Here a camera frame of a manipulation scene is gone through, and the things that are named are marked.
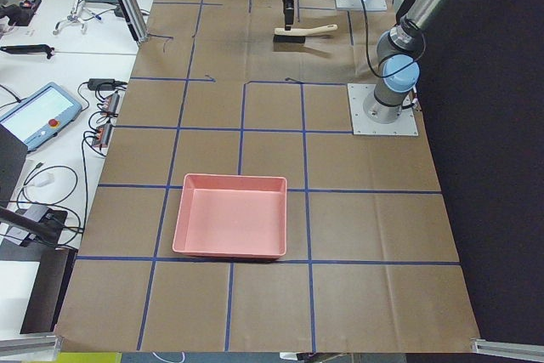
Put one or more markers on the white hand brush black bristles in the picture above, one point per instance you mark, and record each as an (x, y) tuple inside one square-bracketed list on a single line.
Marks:
[(298, 35)]

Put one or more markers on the pink plastic tray bin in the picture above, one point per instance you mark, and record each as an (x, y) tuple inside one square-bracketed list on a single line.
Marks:
[(232, 216)]

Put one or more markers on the metal tongs stand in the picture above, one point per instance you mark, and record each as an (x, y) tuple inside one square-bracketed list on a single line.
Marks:
[(72, 19)]

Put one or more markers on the black power adapter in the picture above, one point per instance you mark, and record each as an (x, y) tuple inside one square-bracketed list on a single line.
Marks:
[(101, 84)]

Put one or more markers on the black handheld tool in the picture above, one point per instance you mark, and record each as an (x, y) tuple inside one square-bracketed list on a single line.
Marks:
[(29, 49)]

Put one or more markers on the blue teach pendant tablet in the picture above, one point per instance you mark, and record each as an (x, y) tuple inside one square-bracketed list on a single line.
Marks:
[(41, 116)]

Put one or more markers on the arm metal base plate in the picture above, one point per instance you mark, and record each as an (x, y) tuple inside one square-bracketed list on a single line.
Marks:
[(371, 118), (370, 5)]

